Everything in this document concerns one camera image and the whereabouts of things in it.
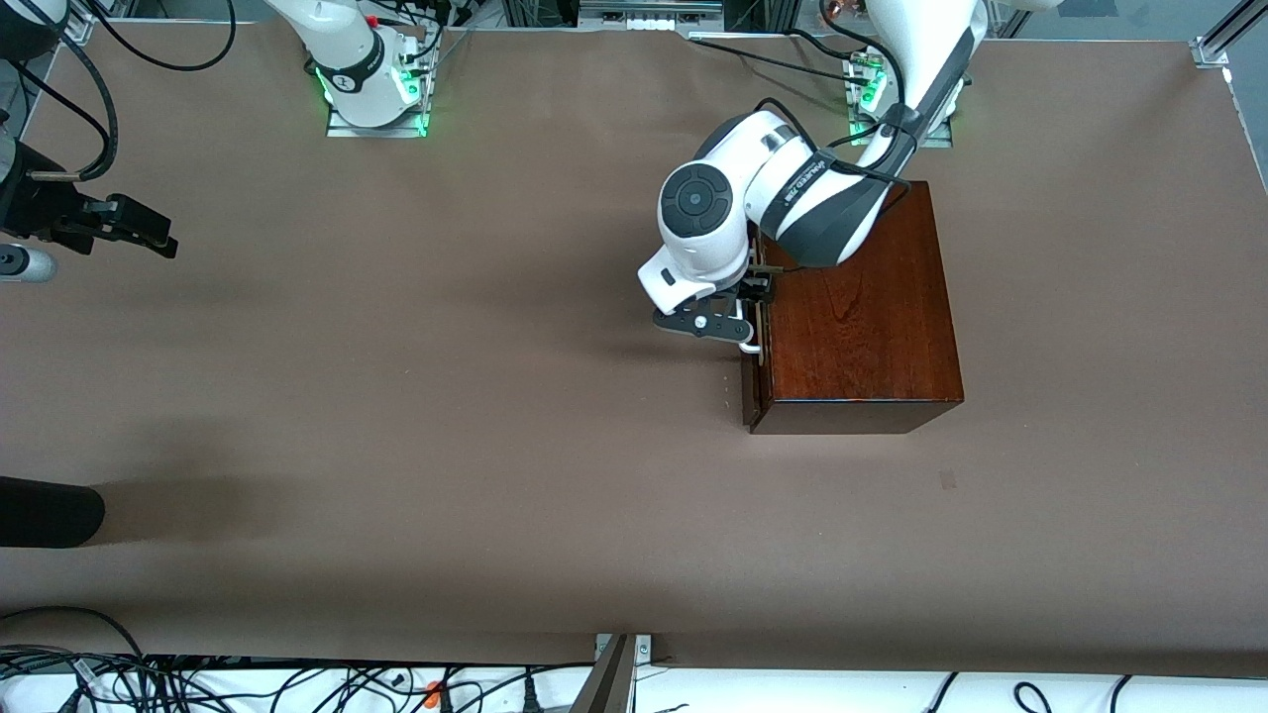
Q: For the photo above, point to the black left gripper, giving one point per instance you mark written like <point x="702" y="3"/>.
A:
<point x="757" y="286"/>

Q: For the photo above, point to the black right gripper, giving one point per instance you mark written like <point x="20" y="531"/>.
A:
<point x="40" y="210"/>

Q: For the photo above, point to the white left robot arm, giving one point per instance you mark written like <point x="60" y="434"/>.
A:
<point x="783" y="188"/>

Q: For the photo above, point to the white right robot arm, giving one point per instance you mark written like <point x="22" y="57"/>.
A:
<point x="347" y="59"/>

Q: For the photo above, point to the dark brown wooden cabinet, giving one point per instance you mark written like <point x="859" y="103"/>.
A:
<point x="872" y="327"/>

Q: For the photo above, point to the white power strip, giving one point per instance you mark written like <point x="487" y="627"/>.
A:
<point x="649" y="22"/>

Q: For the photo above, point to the black cylinder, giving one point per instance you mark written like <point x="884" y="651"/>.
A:
<point x="45" y="512"/>

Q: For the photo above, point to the dark grey pole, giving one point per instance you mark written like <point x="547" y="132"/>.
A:
<point x="606" y="688"/>

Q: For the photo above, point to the orange connector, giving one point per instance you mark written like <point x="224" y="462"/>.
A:
<point x="433" y="693"/>

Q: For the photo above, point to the metal base plate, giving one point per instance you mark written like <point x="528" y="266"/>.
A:
<point x="376" y="131"/>
<point x="939" y="139"/>

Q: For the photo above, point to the small metal bracket plate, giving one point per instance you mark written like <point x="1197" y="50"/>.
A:
<point x="644" y="649"/>

